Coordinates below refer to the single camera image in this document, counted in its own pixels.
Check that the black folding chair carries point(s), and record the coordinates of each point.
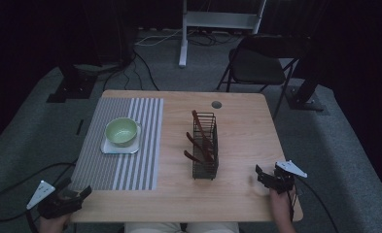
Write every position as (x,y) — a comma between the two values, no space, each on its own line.
(258,68)

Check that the white metal stand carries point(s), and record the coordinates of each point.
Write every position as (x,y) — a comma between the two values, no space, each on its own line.
(217,20)

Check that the grey striped placemat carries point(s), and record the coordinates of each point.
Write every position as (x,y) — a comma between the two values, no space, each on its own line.
(120,161)

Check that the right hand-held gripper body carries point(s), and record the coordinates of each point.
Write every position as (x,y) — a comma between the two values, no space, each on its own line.
(284,179)

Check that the person's legs in light trousers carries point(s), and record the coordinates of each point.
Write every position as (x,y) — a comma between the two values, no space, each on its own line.
(179,227)

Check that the person's right hand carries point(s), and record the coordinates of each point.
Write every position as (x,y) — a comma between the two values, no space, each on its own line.
(280,202)

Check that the white square plate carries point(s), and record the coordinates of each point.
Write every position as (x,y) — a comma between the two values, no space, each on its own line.
(114,149)

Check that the black post with base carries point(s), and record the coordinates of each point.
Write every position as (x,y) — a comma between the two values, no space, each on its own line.
(305,97)

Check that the small black floor object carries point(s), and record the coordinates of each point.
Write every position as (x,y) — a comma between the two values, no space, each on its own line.
(79,126)

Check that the green bowl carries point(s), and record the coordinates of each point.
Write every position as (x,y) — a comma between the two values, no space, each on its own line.
(121,131)

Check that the black stand base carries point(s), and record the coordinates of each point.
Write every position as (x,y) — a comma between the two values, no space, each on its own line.
(72,89)

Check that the long brown wooden utensil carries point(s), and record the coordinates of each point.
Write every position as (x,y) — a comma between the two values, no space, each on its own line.
(202,132)

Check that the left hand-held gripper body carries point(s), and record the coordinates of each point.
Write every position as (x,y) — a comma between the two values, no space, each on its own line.
(54,205)

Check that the person's left hand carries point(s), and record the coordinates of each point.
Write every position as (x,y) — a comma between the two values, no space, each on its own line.
(52,225)

